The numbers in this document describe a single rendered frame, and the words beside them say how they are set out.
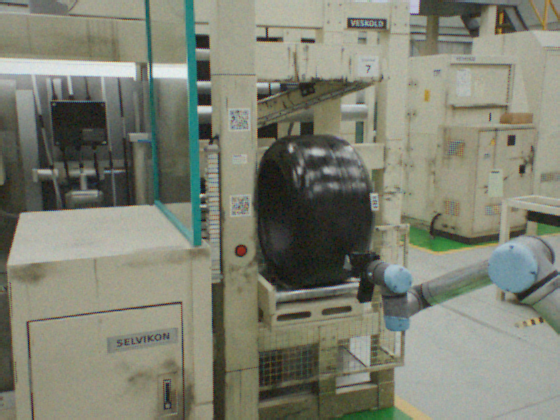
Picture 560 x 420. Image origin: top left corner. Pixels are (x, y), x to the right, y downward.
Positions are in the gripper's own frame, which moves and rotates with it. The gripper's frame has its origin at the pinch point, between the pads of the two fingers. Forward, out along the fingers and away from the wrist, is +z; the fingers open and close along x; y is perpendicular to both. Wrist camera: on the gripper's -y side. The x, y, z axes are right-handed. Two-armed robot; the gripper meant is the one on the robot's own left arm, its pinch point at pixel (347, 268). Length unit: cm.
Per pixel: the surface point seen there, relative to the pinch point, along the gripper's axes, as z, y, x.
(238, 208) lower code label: 13.9, 22.1, 33.7
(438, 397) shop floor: 86, -91, -92
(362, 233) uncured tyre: -4.1, 12.2, -4.0
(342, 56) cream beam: 34, 77, -17
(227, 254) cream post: 15.9, 6.3, 37.8
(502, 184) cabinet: 348, 3, -355
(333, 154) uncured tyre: 3.7, 39.1, 2.0
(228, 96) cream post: 9, 59, 36
